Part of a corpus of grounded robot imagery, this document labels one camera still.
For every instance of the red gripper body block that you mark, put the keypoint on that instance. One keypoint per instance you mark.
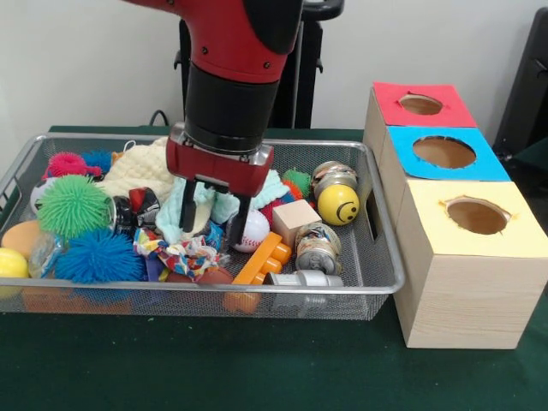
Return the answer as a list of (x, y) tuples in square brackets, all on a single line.
[(214, 169)]

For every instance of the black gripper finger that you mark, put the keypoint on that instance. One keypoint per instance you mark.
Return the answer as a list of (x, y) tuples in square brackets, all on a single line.
[(242, 222), (188, 210)]

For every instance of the light blue waffle cloth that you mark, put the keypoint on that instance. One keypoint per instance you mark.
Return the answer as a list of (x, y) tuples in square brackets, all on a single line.
[(171, 218)]

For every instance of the colourful patterned cloth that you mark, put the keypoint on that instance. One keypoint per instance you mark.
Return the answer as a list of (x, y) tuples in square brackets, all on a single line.
[(184, 257)]

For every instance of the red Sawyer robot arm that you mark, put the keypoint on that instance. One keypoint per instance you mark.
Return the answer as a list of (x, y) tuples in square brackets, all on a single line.
[(231, 85)]

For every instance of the shallow metal mesh bin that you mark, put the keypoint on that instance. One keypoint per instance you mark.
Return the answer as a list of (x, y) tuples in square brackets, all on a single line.
[(192, 304)]

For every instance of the wooden box with three holes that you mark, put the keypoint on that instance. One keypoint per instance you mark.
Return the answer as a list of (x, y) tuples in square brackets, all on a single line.
[(471, 299)]

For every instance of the white baseball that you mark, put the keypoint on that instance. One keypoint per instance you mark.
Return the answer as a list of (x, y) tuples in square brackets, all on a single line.
[(259, 231)]

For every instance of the orange plastic comb block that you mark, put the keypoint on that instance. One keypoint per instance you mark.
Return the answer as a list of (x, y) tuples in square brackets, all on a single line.
[(261, 261)]

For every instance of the crushed black red can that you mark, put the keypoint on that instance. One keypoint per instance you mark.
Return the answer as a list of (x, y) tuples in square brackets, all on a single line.
[(143, 210)]

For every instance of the wooden cube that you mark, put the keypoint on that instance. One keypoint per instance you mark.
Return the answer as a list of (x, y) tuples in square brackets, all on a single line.
[(293, 220)]

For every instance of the cream waffle cloth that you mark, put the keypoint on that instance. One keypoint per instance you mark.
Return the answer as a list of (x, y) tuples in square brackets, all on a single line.
[(137, 171)]

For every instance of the yellow smiley ball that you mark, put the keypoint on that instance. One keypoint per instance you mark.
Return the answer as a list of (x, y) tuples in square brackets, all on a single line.
[(338, 205)]

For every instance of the large blue spiky ball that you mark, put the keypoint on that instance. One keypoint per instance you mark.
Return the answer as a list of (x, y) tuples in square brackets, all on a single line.
[(98, 257)]

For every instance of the large green spiky ball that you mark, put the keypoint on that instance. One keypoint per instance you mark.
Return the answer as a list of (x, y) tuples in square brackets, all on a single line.
[(70, 205)]

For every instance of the dark green tablecloth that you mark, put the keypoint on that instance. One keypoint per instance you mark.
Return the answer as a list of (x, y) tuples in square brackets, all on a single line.
[(214, 364)]

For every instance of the plain yellow ball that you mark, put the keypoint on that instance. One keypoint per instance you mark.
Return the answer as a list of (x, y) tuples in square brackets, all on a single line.
[(13, 264)]

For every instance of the black upright panel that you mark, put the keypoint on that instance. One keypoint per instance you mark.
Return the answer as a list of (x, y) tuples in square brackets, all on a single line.
[(526, 85)]

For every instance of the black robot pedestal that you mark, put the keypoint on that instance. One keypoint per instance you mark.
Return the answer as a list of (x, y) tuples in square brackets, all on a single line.
[(308, 85)]

